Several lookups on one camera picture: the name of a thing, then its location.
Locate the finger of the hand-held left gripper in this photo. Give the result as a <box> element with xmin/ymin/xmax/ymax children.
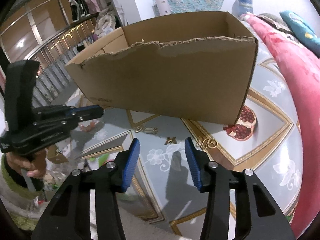
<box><xmin>32</xmin><ymin>115</ymin><xmax>85</xmax><ymax>143</ymax></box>
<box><xmin>34</xmin><ymin>105</ymin><xmax>104</xmax><ymax>121</ymax></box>

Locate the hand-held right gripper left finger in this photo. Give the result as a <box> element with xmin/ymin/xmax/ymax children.
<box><xmin>30</xmin><ymin>137</ymin><xmax>140</xmax><ymax>240</ymax></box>

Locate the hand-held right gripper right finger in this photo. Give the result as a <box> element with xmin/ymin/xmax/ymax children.
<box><xmin>184</xmin><ymin>137</ymin><xmax>297</xmax><ymax>240</ymax></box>

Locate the pink bead bracelet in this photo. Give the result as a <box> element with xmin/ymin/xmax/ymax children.
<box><xmin>80</xmin><ymin>119</ymin><xmax>101</xmax><ymax>133</ymax></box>

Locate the torn cardboard box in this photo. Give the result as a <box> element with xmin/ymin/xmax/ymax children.
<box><xmin>65</xmin><ymin>11</ymin><xmax>258</xmax><ymax>126</ymax></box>

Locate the person's left forearm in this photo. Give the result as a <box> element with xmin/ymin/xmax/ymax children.
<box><xmin>0</xmin><ymin>155</ymin><xmax>46</xmax><ymax>201</ymax></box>

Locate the person's left hand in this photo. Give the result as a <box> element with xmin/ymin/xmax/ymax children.
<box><xmin>5</xmin><ymin>150</ymin><xmax>48</xmax><ymax>180</ymax></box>

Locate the small cardboard carton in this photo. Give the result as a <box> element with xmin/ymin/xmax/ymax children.
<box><xmin>47</xmin><ymin>145</ymin><xmax>69</xmax><ymax>163</ymax></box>

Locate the crystal hair clip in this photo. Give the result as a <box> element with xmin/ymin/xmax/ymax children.
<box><xmin>135</xmin><ymin>126</ymin><xmax>158</xmax><ymax>135</ymax></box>

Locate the metal railing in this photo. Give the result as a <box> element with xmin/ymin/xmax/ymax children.
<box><xmin>31</xmin><ymin>17</ymin><xmax>100</xmax><ymax>105</ymax></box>

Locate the printed plastic tablecloth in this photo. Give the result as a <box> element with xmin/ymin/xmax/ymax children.
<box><xmin>45</xmin><ymin>27</ymin><xmax>304</xmax><ymax>240</ymax></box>

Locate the pile of light clothes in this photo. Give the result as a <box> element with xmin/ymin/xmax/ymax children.
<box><xmin>96</xmin><ymin>12</ymin><xmax>118</xmax><ymax>38</ymax></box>

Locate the wooden wardrobe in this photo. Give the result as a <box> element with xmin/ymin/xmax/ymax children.
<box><xmin>0</xmin><ymin>0</ymin><xmax>87</xmax><ymax>63</ymax></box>

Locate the hanging black jacket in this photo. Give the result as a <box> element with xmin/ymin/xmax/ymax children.
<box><xmin>69</xmin><ymin>0</ymin><xmax>90</xmax><ymax>21</ymax></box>

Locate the hanging pink garment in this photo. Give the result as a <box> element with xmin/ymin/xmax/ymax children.
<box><xmin>82</xmin><ymin>0</ymin><xmax>101</xmax><ymax>16</ymax></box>

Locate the red floral blanket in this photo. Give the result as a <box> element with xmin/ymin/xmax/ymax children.
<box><xmin>246</xmin><ymin>14</ymin><xmax>320</xmax><ymax>240</ymax></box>

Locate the teal pillow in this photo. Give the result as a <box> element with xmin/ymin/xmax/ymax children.
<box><xmin>279</xmin><ymin>10</ymin><xmax>320</xmax><ymax>53</ymax></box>

